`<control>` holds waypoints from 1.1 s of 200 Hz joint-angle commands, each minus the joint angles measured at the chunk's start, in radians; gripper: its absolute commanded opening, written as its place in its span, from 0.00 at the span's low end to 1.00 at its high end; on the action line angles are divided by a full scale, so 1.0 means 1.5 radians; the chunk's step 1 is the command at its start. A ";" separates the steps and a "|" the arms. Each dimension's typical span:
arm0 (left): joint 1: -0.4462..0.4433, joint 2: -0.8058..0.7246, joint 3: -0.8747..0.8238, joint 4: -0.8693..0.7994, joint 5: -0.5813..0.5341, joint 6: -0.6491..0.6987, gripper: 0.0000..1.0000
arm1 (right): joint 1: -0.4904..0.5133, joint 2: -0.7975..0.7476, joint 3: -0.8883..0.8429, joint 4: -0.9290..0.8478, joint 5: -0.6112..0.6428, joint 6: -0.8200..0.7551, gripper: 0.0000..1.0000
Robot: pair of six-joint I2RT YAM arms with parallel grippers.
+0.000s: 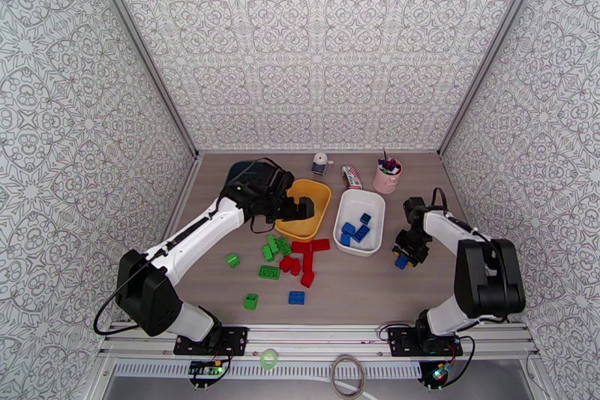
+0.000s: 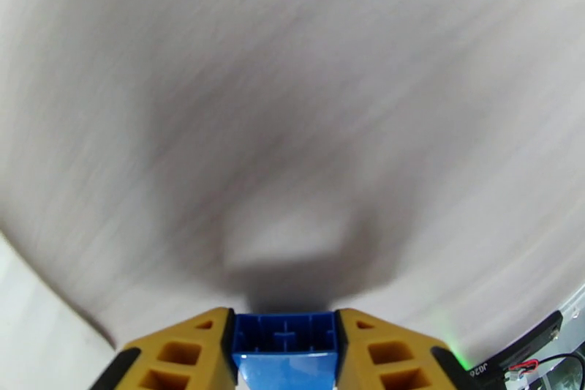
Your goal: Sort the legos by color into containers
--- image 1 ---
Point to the aluminium frame post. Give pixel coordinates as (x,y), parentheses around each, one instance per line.
(143,49)
(489,49)

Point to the green tape roll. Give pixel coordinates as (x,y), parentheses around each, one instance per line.
(262,357)

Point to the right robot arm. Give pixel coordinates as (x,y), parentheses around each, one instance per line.
(487,281)

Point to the blue sloped lego brick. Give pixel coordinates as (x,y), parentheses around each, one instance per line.
(401,263)

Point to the flag print snack packet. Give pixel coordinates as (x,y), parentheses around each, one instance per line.
(351,177)

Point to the circuit board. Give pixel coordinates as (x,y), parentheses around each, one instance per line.
(439,373)
(204,369)

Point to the long blue lego brick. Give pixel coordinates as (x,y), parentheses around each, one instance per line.
(360,235)

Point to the left circuit board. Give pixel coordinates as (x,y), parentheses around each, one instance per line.
(204,369)

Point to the dark teal plastic container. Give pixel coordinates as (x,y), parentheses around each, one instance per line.
(236,173)

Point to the red sloped lego brick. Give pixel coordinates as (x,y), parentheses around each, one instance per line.
(295,268)

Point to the dark purple pen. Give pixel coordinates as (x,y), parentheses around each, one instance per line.
(385,158)

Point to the small green curved lego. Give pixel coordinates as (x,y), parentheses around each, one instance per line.
(232,260)

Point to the aluminium frame rail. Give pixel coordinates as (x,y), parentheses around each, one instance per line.
(318,335)

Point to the long red lego brick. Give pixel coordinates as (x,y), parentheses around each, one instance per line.
(321,244)
(308,262)

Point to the white plastic container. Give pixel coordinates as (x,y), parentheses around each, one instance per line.
(351,206)

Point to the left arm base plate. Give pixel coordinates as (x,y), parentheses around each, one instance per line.
(234,340)

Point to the small white blue bottle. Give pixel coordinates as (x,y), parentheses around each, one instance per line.
(320,164)

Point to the long green lego brick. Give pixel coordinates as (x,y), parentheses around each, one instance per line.
(272,244)

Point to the small blue lego brick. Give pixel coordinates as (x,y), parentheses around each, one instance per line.
(365,219)

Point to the tall red lego brick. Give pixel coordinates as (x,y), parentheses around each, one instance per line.
(307,280)

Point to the green square lego brick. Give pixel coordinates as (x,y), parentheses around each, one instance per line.
(251,301)
(284,246)

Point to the pink pen cup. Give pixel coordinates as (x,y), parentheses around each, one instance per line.
(385,178)

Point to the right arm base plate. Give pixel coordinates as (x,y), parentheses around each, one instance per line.
(398,342)

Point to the right circuit board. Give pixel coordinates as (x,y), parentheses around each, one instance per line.
(439,373)

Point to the yellow plastic container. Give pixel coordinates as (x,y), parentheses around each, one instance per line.
(317,219)

